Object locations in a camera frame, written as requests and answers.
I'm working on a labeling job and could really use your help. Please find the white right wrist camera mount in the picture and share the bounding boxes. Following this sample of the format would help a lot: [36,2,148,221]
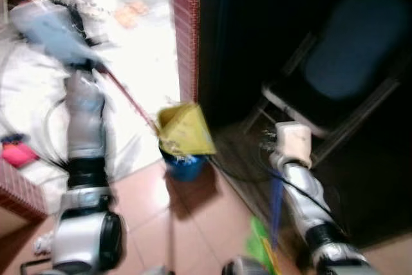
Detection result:
[274,122,314,167]

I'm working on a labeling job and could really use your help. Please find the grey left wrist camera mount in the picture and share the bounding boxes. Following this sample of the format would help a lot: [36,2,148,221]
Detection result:
[10,1,94,63]

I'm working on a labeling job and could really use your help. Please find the green broom head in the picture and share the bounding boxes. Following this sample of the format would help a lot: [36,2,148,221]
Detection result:
[245,216,277,275]

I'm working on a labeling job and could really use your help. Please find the blue bucket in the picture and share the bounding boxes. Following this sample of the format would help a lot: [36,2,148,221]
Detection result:
[160,148,208,182]

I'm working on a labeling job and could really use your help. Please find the red tiled pillar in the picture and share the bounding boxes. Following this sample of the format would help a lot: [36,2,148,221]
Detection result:
[167,0,200,103]

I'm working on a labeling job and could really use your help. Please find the pink soft item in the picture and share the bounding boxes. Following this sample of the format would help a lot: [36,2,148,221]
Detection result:
[0,135,39,169]

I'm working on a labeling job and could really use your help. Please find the orange crumpled cloth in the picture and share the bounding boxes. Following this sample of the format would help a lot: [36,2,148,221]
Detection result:
[115,0,150,29]

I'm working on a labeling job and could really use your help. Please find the yellow dustpan with red handle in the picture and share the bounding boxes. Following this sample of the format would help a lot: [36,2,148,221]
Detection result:
[103,66,218,157]

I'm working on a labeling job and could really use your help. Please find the low red tiled wall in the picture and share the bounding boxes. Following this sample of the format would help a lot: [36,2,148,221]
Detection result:
[0,158,49,219]

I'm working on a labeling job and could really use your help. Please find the dark folding chair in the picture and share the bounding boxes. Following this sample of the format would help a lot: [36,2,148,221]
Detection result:
[243,0,409,166]

